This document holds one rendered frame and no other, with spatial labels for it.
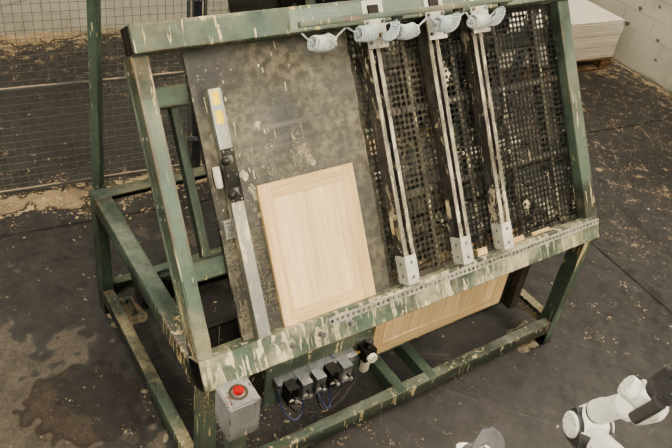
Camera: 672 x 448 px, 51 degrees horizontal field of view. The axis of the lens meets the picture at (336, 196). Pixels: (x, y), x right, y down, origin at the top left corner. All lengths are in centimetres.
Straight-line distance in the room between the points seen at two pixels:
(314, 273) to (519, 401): 161
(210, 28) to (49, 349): 208
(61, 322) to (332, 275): 178
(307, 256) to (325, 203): 22
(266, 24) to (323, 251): 91
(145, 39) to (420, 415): 231
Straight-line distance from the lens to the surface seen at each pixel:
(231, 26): 259
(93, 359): 390
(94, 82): 318
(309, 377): 279
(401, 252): 298
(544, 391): 409
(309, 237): 278
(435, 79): 308
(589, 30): 779
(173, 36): 251
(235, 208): 261
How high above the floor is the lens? 289
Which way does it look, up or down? 35 degrees down
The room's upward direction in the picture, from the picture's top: 8 degrees clockwise
